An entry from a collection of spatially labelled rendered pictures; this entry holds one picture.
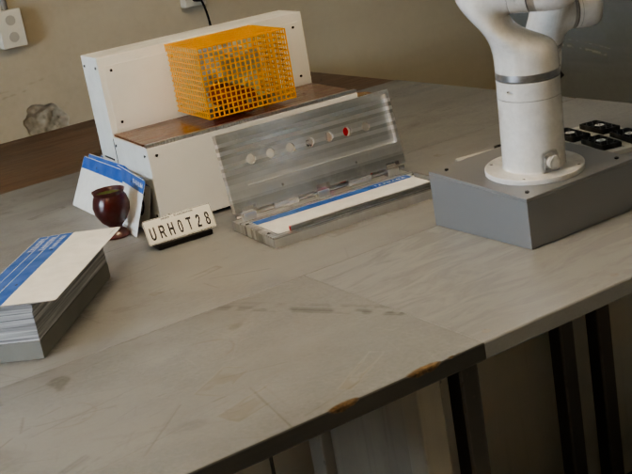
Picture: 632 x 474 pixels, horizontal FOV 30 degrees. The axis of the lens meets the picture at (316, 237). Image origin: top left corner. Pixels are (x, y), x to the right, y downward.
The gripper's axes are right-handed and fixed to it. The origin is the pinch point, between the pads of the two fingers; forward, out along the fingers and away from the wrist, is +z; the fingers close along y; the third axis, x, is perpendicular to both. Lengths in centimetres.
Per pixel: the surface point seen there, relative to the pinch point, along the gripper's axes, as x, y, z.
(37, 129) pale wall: 146, -90, 111
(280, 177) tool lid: 5, -57, 10
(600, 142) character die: -10.4, 15.0, 8.1
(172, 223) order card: 4, -82, 15
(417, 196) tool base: -12.2, -32.5, 7.7
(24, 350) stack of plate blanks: -36, -121, -7
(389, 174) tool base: 3.9, -30.5, 17.1
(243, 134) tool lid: 13, -63, 3
